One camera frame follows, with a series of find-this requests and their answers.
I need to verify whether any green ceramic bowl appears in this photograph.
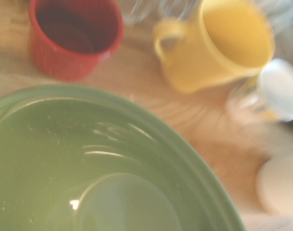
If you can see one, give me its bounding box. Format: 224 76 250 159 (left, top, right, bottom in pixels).
0 84 247 231

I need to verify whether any red mug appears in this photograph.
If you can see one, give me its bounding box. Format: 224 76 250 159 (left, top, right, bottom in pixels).
28 0 125 81

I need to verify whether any clear drinking glass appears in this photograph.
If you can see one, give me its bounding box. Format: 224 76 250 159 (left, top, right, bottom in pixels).
158 0 203 23

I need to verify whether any yellow mug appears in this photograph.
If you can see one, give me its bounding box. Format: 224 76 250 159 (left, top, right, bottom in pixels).
153 0 276 94

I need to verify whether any white patterned cup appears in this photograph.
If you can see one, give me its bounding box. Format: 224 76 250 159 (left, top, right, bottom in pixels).
226 58 293 122

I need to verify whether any large plain white cup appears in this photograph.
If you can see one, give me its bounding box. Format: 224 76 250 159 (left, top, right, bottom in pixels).
255 152 293 215

